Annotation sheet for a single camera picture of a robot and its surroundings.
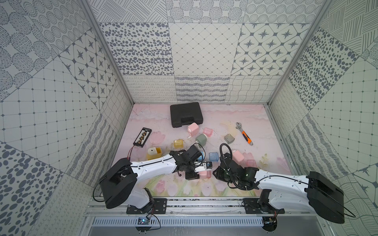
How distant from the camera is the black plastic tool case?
3.47 feet

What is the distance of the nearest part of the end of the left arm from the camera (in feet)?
1.99

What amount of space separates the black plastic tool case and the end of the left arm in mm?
369
